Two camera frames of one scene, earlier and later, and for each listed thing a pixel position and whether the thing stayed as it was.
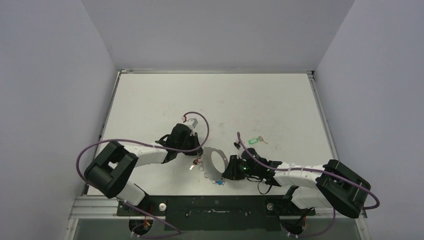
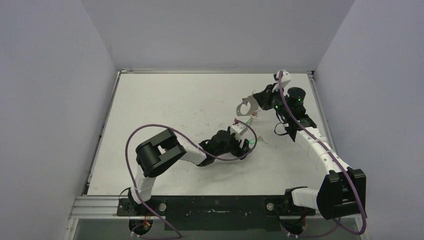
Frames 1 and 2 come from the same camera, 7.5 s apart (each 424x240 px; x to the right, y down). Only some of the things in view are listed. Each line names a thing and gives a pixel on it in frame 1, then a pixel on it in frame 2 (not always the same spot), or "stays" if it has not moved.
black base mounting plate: x=216 y=213 stays
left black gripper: x=194 y=140 → x=239 y=151
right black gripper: x=234 y=168 → x=263 y=98
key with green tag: x=256 y=140 stays
